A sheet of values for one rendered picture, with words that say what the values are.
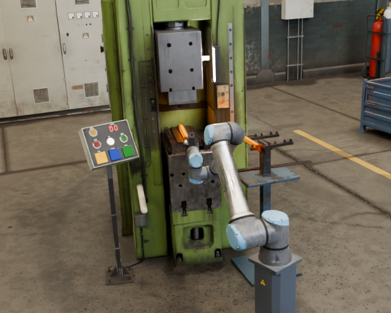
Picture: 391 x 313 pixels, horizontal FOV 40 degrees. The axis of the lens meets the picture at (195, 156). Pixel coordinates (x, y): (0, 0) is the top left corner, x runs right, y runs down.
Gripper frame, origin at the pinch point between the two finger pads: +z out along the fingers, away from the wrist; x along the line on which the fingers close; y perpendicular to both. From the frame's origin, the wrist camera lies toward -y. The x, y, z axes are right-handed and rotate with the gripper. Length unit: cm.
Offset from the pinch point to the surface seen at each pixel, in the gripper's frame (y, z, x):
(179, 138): 3.0, 11.5, -5.0
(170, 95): -31.7, 4.6, -10.1
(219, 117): -8.7, 17.6, 26.7
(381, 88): 49, 261, 284
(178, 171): 22.0, -4.1, -8.4
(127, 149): -1.3, -12.7, -43.6
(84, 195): 110, 159, -89
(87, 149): -6, -20, -70
